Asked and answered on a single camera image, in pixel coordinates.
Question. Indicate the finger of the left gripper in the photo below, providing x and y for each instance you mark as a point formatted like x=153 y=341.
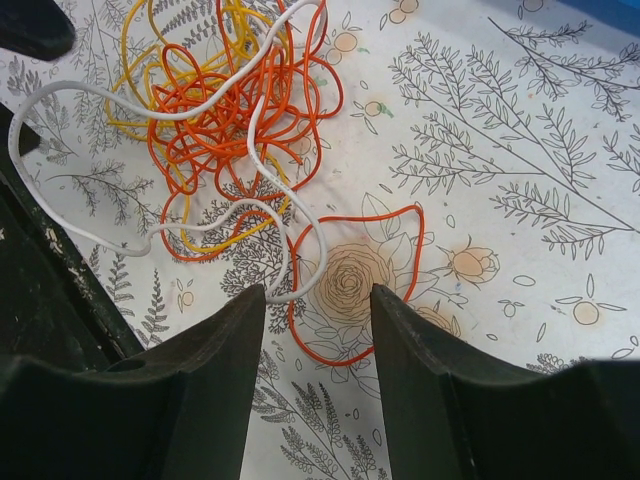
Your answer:
x=38 y=29

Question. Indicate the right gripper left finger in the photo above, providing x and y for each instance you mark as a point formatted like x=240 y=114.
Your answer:
x=177 y=411

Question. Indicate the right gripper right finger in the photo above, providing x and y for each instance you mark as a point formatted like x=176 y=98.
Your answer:
x=452 y=411

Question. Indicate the blue three-compartment plastic bin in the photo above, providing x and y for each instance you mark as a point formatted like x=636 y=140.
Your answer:
x=621 y=15

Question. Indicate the floral patterned table mat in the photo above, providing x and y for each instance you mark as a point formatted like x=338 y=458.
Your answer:
x=478 y=158

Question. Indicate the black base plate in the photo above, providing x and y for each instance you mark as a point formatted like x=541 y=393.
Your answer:
x=53 y=307

